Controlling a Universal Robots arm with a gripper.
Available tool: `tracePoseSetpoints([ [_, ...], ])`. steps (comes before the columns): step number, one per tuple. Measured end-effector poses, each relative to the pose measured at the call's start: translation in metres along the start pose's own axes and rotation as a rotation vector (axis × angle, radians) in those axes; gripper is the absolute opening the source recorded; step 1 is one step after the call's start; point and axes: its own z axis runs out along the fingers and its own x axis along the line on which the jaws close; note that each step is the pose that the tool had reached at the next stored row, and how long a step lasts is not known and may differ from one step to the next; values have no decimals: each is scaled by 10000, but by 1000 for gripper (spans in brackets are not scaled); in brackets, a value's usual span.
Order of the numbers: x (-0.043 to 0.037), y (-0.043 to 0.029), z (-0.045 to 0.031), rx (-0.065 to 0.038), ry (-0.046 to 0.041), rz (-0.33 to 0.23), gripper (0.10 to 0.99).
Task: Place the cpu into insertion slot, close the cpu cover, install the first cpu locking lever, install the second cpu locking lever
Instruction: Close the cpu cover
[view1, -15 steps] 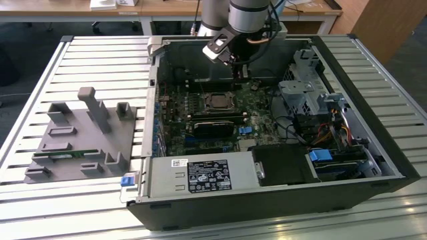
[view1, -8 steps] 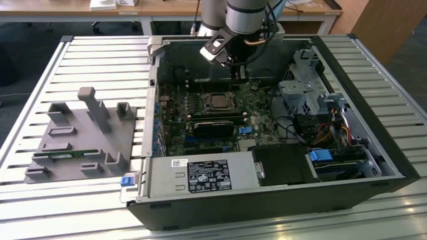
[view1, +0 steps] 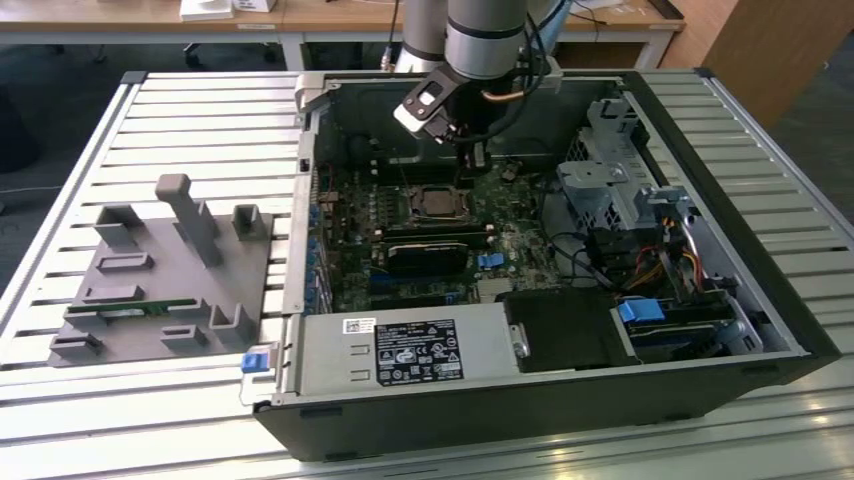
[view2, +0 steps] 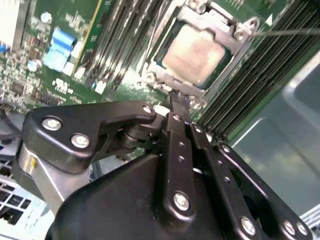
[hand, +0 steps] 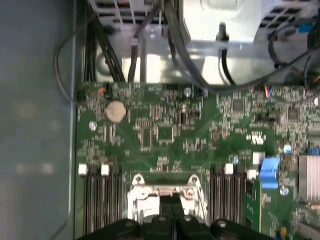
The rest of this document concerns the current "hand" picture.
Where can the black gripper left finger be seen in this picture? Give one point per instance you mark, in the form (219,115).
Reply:
(166,225)

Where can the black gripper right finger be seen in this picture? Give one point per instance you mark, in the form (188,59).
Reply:
(181,225)

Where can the silver CPU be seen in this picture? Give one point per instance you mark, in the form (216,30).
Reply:
(150,208)

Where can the metal locking lever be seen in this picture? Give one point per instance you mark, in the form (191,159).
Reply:
(201,200)

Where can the metal socket cover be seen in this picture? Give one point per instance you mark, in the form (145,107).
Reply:
(145,193)

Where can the RAM slot with black clips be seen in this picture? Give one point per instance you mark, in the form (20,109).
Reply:
(239,197)
(116,200)
(94,200)
(215,197)

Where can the CPU socket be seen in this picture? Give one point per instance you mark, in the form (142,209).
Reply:
(142,183)

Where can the RAM slot with white clips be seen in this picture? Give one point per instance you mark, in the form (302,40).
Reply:
(105,200)
(85,200)
(228,197)

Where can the green RAM stick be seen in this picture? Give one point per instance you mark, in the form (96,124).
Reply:
(253,207)

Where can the green motherboard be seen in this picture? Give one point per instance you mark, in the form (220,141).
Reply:
(175,140)

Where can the blue board connector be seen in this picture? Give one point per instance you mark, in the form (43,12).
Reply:
(269,172)

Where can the silver coin cell battery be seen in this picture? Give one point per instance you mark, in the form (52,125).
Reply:
(115,111)

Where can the silver finned heatsink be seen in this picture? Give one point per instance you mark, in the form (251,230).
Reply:
(310,177)

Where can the black PC case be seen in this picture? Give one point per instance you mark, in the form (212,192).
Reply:
(30,125)

